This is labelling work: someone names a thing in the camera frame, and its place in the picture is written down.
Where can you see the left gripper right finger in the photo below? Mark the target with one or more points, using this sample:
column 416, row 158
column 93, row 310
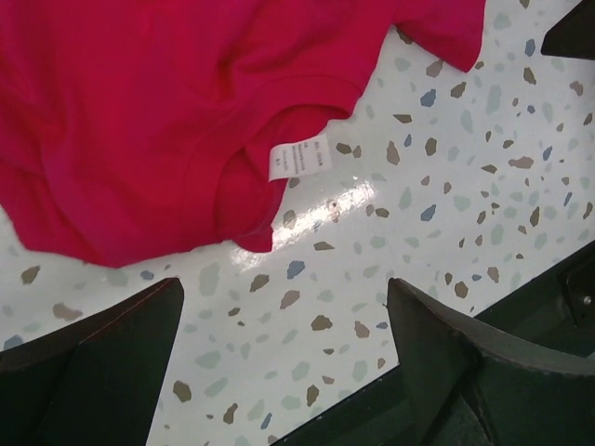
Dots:
column 519, row 373

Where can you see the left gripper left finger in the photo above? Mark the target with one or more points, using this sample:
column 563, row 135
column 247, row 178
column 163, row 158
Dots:
column 96, row 381

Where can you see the pink t shirt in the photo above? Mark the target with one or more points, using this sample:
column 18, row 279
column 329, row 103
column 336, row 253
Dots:
column 137, row 129

